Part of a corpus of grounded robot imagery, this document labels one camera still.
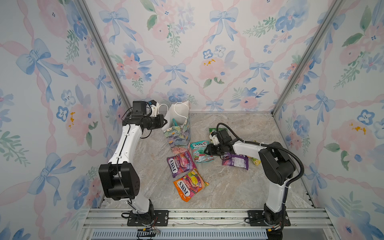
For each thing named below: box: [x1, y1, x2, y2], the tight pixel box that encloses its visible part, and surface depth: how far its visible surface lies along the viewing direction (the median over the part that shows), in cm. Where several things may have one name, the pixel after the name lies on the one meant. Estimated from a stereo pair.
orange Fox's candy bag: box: [173, 168, 209, 203], surface depth 84 cm
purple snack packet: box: [222, 152, 249, 171], surface depth 94 cm
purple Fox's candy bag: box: [166, 151, 197, 178], surface depth 92 cm
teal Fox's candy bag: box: [190, 140, 215, 163], surface depth 95 cm
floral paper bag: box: [161, 101, 191, 153], surface depth 86 cm
